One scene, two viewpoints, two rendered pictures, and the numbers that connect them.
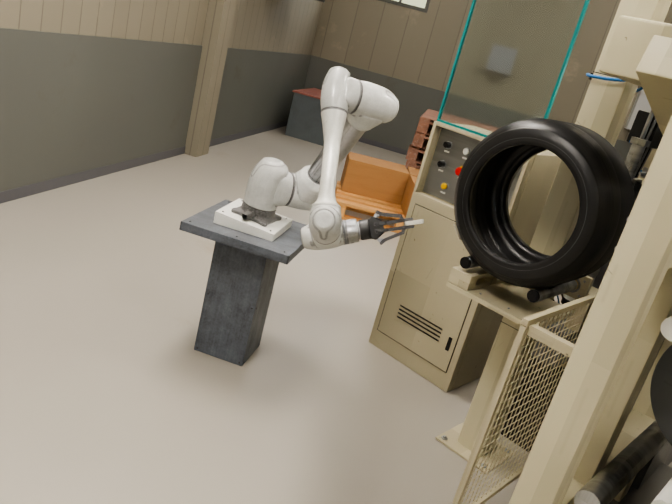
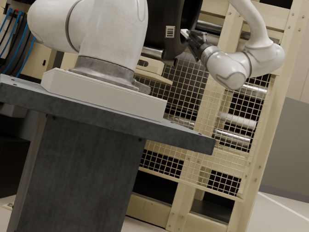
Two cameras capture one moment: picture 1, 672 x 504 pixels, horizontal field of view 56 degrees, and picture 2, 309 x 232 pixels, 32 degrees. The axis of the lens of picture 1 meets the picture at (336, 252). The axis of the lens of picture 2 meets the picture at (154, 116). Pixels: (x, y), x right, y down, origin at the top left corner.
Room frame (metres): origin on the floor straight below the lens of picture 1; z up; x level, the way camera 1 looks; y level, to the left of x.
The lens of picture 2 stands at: (3.26, 1.74, 0.71)
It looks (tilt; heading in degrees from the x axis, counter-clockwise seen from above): 2 degrees down; 244
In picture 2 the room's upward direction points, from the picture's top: 16 degrees clockwise
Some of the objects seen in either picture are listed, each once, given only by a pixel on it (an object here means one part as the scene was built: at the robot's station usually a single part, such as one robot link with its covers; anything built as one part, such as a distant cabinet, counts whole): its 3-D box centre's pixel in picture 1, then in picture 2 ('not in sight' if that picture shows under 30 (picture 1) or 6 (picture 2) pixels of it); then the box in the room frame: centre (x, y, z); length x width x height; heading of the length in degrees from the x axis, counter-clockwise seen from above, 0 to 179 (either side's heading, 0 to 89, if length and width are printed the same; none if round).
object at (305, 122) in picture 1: (319, 115); not in sight; (9.69, 0.77, 0.32); 1.20 x 0.64 x 0.64; 171
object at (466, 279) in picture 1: (483, 273); (124, 58); (2.37, -0.58, 0.84); 0.36 x 0.09 x 0.06; 141
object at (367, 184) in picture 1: (403, 197); not in sight; (6.05, -0.49, 0.24); 1.31 x 0.90 x 0.47; 96
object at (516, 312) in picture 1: (511, 298); (130, 70); (2.29, -0.69, 0.80); 0.37 x 0.36 x 0.02; 51
